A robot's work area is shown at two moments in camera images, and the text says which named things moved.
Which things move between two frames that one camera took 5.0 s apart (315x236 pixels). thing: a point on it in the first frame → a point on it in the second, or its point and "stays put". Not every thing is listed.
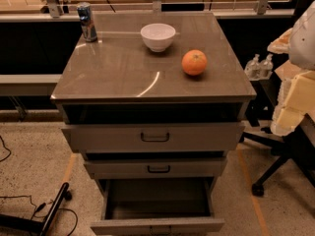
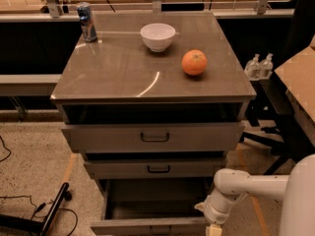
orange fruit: (194, 62) stays put
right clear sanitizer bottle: (266, 68) stays put
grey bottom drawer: (162, 206) stays put
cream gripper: (303, 41) → (215, 214)
